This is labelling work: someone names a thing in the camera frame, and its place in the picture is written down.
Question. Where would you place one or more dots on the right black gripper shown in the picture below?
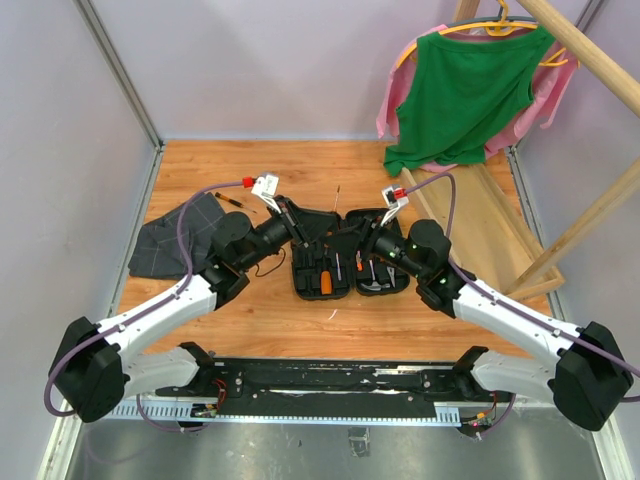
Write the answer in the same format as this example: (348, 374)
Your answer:
(356, 237)

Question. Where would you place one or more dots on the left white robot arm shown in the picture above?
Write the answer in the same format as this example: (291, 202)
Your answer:
(99, 364)

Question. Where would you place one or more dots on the aluminium frame rail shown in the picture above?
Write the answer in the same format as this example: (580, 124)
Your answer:
(97, 28)

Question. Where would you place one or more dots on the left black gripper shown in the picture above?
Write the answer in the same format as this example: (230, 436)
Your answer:
(282, 209)

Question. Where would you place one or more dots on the grey checked cloth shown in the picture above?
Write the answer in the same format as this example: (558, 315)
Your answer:
(157, 254)

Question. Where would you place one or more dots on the orange-handled screwdriver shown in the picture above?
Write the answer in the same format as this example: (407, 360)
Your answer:
(326, 285)

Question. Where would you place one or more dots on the green sleeveless shirt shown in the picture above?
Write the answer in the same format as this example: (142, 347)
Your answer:
(463, 93)

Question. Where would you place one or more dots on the claw hammer black handle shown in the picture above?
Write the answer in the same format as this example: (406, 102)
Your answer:
(376, 279)

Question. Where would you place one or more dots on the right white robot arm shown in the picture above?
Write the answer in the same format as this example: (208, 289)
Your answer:
(580, 369)

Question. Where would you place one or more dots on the wooden tray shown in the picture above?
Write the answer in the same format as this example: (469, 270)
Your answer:
(489, 237)

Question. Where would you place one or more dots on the orange-black pliers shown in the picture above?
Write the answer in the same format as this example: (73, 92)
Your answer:
(392, 275)

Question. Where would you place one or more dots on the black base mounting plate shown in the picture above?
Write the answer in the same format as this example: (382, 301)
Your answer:
(296, 389)

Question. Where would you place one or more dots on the black-handled screwdriver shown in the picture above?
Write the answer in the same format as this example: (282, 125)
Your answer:
(338, 267)

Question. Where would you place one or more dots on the small brown-handled screwdriver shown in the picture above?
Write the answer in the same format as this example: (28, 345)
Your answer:
(234, 202)

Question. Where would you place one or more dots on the black plastic tool case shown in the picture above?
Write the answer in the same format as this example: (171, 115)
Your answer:
(307, 263)

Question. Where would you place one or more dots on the wooden rack frame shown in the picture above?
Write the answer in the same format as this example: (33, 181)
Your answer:
(584, 173)

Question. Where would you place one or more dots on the yellow clothes hanger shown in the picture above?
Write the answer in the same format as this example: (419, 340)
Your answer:
(501, 26)

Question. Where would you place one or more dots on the pink shirt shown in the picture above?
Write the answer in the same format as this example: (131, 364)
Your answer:
(548, 85)

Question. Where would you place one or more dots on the orange-black precision screwdriver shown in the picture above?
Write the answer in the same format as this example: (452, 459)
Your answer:
(335, 209)

